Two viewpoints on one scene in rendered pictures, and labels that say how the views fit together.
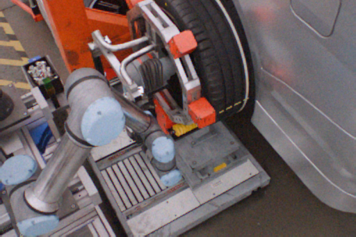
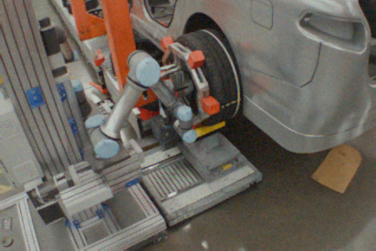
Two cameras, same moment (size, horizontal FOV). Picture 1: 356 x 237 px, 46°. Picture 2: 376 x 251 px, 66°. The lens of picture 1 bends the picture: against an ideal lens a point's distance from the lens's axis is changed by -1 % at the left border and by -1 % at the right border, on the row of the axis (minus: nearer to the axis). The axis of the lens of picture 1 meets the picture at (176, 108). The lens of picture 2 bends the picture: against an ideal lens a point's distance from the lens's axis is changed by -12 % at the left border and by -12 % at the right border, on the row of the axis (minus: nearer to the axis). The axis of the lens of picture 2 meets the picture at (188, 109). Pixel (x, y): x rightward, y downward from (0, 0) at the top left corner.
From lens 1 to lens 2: 0.68 m
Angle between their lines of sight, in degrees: 17
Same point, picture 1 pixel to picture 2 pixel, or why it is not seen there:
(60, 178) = (122, 112)
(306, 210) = (287, 194)
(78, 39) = not seen: hidden behind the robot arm
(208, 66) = (212, 72)
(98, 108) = (146, 60)
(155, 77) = (180, 80)
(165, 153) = (185, 112)
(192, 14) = (201, 44)
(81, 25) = not seen: hidden behind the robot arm
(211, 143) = (220, 151)
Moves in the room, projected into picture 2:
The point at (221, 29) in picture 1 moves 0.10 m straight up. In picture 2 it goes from (219, 52) to (218, 37)
